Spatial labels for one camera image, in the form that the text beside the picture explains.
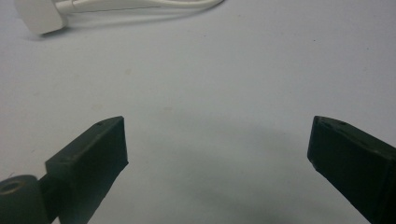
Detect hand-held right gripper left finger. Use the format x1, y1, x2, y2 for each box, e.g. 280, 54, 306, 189
38, 116, 130, 224

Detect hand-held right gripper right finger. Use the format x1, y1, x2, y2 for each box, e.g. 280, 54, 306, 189
306, 115, 396, 224

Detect white plug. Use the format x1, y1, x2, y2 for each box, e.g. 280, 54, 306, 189
13, 0, 67, 35

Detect white cable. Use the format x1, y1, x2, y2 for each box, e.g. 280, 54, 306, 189
55, 0, 226, 15

